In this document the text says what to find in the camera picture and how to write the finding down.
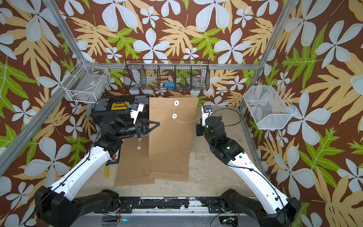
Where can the white wire basket left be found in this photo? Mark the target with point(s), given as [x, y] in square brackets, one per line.
[85, 82]

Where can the black wire basket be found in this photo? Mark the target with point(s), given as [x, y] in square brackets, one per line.
[187, 75]

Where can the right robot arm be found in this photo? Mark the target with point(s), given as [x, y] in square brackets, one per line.
[272, 208]

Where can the black toolbox yellow latch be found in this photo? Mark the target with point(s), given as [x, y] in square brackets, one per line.
[122, 106]

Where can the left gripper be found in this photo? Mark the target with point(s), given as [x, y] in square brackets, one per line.
[141, 129]

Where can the blue object in basket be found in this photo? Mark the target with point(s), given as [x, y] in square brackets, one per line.
[169, 85]

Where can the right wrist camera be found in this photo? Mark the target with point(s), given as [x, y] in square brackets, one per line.
[206, 113]

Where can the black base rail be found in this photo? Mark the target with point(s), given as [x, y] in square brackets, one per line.
[213, 205]

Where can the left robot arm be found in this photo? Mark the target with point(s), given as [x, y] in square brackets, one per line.
[57, 205]

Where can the yellow handled screwdriver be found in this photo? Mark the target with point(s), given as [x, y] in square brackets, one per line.
[106, 171]

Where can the white mesh basket right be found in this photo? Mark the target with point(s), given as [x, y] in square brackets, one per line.
[269, 107]

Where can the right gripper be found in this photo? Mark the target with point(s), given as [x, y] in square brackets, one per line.
[199, 131]

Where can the brown kraft file bag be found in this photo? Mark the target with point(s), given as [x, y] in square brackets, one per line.
[134, 165]

